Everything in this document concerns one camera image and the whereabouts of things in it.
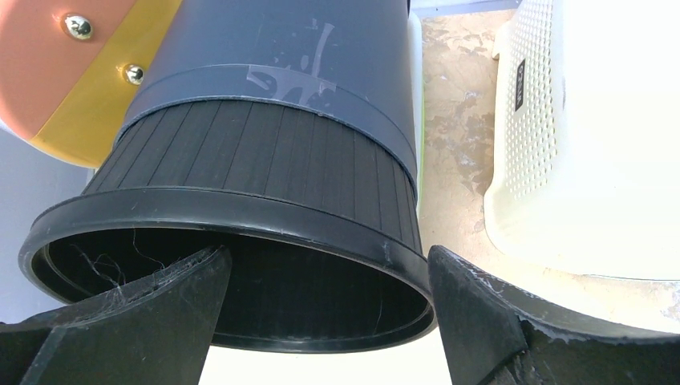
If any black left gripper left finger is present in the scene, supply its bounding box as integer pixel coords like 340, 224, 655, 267
1, 246, 232, 384

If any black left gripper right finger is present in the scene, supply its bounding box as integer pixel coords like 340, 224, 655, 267
427, 245, 679, 384

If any cream perforated plastic basket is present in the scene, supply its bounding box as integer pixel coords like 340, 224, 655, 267
484, 1, 679, 281

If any large black plastic bin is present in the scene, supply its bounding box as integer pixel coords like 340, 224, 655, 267
18, 1, 436, 354

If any white drum with coloured drawers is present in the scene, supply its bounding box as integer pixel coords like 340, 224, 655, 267
1, 0, 180, 168

